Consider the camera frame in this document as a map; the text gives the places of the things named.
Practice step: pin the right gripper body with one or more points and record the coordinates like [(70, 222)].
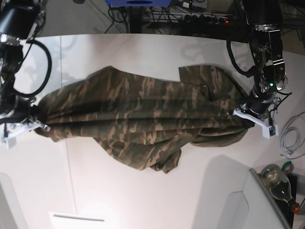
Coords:
[(19, 111)]

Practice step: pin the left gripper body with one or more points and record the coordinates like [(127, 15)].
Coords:
[(256, 105)]

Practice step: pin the camouflage t-shirt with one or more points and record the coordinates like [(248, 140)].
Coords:
[(144, 122)]

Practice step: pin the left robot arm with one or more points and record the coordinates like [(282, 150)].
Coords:
[(264, 22)]

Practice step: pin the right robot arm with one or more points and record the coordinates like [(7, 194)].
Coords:
[(20, 20)]

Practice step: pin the green tape roll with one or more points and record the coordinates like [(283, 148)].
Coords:
[(288, 167)]

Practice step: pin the clear plastic bottle red cap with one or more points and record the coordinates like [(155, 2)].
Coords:
[(279, 186)]

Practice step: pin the black power strip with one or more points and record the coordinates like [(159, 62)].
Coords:
[(209, 18)]

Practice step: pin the black mesh tray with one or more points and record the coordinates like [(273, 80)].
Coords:
[(284, 207)]

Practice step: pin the white paper label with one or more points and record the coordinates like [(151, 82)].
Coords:
[(72, 221)]

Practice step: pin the blue bin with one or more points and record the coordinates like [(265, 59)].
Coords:
[(138, 3)]

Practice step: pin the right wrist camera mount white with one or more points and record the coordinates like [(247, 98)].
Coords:
[(10, 132)]

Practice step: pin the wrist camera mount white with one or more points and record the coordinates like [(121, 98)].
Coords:
[(10, 132), (269, 128)]

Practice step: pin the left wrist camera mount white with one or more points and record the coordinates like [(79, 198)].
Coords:
[(269, 128)]

